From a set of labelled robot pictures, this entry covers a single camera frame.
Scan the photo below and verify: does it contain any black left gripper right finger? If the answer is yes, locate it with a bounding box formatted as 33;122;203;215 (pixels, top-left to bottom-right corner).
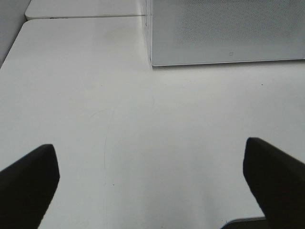
243;137;305;229

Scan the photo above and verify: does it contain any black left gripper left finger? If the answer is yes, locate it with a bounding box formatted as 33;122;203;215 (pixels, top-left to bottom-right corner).
0;144;60;229

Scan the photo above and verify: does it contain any white microwave door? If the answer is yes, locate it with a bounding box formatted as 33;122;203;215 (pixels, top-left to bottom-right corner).
146;0;305;66

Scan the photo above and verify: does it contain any white microwave oven body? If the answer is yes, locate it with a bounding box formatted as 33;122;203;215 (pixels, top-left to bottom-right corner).
142;0;153;65

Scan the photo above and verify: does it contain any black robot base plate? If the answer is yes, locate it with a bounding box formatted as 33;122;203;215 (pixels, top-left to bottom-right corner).
221;217;270;229

